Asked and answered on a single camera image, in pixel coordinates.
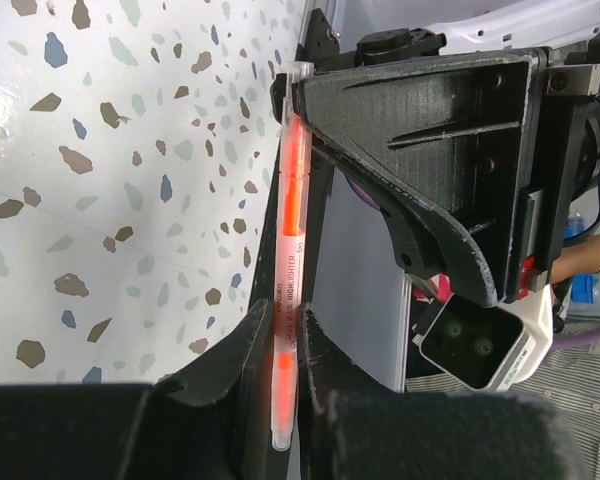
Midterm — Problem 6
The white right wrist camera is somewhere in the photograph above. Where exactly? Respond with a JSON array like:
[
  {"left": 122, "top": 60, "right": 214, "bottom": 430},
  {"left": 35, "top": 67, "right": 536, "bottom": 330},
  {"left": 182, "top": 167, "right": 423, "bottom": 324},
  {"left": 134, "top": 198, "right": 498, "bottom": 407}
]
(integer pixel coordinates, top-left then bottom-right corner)
[{"left": 415, "top": 286, "right": 554, "bottom": 392}]

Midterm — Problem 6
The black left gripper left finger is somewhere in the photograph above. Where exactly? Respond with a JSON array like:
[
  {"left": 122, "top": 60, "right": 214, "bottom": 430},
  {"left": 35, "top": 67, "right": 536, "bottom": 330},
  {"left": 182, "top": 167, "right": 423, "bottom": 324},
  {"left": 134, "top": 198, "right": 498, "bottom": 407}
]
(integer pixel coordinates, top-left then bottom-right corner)
[{"left": 0, "top": 299, "right": 272, "bottom": 479}]

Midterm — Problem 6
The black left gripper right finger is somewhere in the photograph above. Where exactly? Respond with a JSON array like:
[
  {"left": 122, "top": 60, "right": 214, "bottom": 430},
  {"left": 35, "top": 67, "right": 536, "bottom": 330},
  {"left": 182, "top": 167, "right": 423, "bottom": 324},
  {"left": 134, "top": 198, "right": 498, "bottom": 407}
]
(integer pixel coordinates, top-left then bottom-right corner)
[{"left": 298, "top": 304, "right": 591, "bottom": 479}]

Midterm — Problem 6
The orange pink pen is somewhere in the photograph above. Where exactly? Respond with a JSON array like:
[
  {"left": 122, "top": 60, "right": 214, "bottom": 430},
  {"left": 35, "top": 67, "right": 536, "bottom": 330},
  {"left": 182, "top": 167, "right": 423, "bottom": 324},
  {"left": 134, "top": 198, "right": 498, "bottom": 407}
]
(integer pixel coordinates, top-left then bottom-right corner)
[{"left": 271, "top": 61, "right": 314, "bottom": 451}]

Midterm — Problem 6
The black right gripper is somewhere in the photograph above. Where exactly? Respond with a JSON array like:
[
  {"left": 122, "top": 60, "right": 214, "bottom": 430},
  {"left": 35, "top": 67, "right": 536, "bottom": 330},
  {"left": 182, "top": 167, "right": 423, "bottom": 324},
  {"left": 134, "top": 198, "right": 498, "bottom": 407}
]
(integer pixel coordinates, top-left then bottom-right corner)
[{"left": 293, "top": 49, "right": 600, "bottom": 307}]

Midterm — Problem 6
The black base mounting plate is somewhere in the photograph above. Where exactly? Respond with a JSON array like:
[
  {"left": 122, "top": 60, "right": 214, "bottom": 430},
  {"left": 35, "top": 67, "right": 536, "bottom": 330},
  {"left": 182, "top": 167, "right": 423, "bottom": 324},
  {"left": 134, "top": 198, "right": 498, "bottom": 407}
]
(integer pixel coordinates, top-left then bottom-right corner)
[{"left": 271, "top": 1, "right": 447, "bottom": 303}]

